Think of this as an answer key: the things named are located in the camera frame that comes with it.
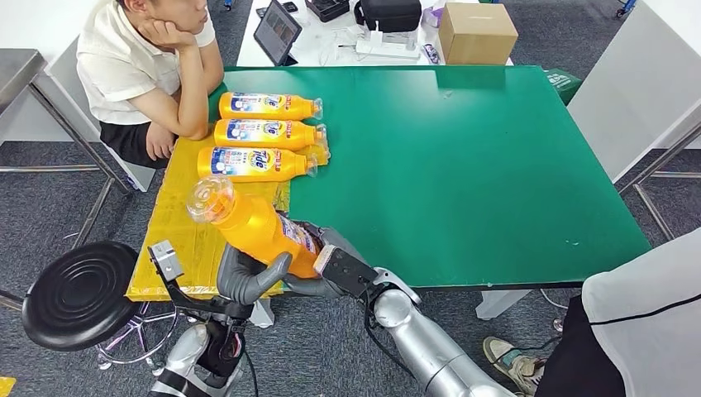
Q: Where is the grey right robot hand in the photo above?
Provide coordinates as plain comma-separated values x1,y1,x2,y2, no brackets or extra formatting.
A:
282,220,369,299

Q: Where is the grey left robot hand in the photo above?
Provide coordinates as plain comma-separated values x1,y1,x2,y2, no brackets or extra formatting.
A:
216,243,294,307

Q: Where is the orange detergent bottle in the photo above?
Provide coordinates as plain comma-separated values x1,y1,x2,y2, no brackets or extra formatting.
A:
217,91,324,122
212,118,328,151
186,176,324,280
196,146,320,184

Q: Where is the yellow taped cardboard sheet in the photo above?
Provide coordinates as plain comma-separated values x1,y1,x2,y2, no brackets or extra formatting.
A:
124,136,332,304

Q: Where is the black round stool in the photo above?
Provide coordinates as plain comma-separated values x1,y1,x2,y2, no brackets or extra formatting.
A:
21,241,182,374

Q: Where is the white desk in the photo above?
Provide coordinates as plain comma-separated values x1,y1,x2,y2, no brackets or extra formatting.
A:
236,0,515,69

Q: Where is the grey sports shoe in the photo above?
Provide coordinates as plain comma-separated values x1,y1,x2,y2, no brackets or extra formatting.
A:
483,336,549,397

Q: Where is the white power strip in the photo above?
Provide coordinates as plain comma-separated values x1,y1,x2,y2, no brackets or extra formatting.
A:
355,30,422,60

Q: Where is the black tablet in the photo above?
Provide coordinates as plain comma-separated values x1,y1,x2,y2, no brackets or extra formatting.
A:
252,0,303,67

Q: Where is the person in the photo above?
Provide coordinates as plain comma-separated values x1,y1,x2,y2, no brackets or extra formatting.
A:
533,227,701,397
75,0,226,170

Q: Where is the black plastic tray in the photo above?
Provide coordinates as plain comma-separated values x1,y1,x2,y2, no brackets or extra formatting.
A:
304,0,351,23

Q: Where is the black carry bag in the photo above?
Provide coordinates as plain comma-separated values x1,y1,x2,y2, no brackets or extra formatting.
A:
354,0,422,34

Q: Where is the black phone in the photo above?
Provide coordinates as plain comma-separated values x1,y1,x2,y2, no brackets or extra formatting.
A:
255,1,299,19

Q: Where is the purple packet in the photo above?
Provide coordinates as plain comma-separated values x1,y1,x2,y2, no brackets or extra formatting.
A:
422,4,445,30

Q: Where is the brown cardboard box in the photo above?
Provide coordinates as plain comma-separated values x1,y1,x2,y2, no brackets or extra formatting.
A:
437,2,519,66

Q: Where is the green bag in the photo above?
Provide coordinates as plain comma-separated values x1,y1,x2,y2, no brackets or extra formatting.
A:
543,68,584,106

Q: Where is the white table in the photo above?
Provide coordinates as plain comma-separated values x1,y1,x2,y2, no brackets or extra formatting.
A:
566,0,701,184
0,0,157,193

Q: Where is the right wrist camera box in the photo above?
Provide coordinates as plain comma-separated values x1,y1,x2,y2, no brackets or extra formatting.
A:
312,245,380,299

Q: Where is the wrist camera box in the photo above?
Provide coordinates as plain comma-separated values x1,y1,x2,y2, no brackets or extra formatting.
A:
147,240,185,283
312,245,380,299

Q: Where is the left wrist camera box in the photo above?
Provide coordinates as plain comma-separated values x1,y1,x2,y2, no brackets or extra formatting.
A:
147,240,185,283

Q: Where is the steel frame table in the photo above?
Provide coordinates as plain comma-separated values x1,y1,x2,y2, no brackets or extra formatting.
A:
618,103,701,242
0,48,134,251

